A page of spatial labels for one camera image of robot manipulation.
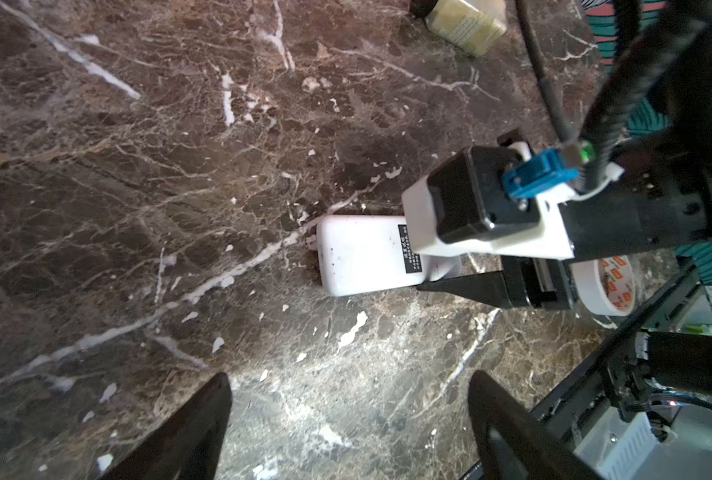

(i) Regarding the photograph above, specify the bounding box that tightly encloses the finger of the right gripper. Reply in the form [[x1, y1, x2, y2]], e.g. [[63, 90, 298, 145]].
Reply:
[[417, 271, 506, 309]]

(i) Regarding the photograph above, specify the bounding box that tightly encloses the clear tape roll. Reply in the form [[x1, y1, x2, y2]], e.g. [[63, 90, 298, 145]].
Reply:
[[570, 255, 636, 317]]

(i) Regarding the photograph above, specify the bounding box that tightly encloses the white red remote control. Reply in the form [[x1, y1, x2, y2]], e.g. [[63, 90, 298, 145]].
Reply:
[[317, 215, 463, 297]]

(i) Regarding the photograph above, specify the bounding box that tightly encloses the black front mounting rail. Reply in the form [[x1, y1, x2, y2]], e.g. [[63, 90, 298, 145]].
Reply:
[[460, 257, 712, 480]]

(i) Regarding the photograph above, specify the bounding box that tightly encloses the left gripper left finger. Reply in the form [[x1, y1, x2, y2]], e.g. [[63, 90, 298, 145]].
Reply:
[[103, 372, 233, 479]]

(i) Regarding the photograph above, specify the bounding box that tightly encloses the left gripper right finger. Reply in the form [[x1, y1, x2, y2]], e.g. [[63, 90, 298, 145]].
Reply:
[[468, 370, 600, 479]]

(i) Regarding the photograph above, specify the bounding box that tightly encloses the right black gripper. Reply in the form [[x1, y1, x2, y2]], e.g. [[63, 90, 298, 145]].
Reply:
[[503, 131, 712, 310]]

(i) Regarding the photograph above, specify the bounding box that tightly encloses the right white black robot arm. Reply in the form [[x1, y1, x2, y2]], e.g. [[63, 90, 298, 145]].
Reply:
[[402, 1, 712, 315]]

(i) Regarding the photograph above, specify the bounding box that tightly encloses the white slotted cable duct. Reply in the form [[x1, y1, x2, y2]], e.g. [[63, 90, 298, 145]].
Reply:
[[573, 407, 661, 480]]

